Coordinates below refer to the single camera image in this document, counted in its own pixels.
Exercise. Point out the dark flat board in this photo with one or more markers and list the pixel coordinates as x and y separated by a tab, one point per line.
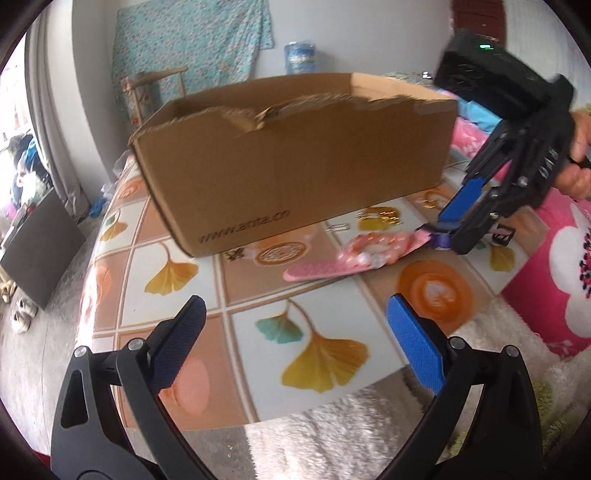
41	249

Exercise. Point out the grey lace cushion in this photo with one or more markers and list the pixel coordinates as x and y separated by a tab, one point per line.
406	78

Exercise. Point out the dark red headboard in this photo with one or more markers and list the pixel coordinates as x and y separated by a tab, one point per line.
478	18

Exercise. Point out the person's right hand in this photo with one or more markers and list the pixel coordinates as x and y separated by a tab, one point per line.
577	181

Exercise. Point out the green shaggy rug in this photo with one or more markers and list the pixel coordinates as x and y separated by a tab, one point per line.
545	397

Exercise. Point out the grey curtain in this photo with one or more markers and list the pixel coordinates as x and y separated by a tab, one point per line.
51	115

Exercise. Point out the light blue pillow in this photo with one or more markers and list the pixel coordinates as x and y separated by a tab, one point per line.
475	113

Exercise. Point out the wooden chair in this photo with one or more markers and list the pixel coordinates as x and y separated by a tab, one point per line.
152	76

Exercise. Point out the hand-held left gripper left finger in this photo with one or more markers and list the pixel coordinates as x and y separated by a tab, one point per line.
182	341

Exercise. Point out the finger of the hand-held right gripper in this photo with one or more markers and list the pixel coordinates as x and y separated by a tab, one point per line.
503	207
466	196

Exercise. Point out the teal floral cloth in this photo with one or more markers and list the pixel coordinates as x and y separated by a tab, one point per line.
194	37

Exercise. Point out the white fluffy rug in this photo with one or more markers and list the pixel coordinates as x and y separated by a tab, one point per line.
332	438

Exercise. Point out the brown cardboard box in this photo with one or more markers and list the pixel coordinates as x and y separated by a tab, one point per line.
286	175

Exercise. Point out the leaf printed tablecloth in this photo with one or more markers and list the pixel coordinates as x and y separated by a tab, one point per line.
258	332

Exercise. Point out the blue water bottle pack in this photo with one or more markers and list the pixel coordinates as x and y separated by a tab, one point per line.
300	56

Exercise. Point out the blue plastic bag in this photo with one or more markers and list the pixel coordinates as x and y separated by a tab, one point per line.
98	208

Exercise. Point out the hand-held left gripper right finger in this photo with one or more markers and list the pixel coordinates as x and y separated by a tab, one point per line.
415	341

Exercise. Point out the gold hair clip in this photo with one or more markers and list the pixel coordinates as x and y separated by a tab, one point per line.
379	218

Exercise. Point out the white shoes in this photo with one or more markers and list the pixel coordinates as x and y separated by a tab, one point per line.
22	316

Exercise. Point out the pile of colourful clothes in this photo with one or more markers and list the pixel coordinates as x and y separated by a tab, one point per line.
25	170

